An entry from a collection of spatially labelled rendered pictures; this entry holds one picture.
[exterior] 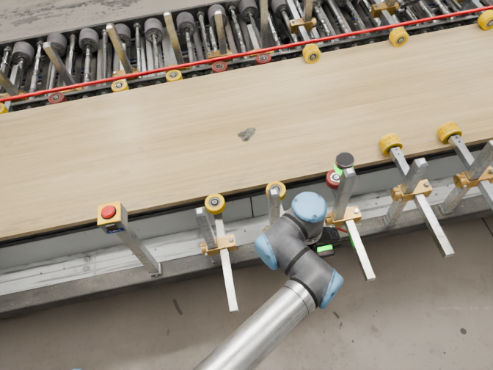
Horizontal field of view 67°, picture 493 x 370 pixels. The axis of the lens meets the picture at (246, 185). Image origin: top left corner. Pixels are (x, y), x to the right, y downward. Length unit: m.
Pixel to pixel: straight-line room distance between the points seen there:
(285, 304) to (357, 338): 1.42
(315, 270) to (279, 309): 0.13
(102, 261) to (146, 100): 0.79
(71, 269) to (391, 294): 1.69
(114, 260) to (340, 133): 1.16
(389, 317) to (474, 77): 1.30
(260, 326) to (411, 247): 1.77
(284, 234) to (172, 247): 0.90
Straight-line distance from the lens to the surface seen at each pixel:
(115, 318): 2.43
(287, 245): 0.94
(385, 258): 2.43
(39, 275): 1.97
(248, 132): 1.67
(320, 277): 0.91
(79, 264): 1.89
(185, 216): 1.67
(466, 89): 2.03
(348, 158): 1.27
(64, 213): 1.69
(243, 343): 0.83
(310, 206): 0.98
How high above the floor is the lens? 2.19
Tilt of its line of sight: 57 degrees down
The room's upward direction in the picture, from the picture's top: 8 degrees counter-clockwise
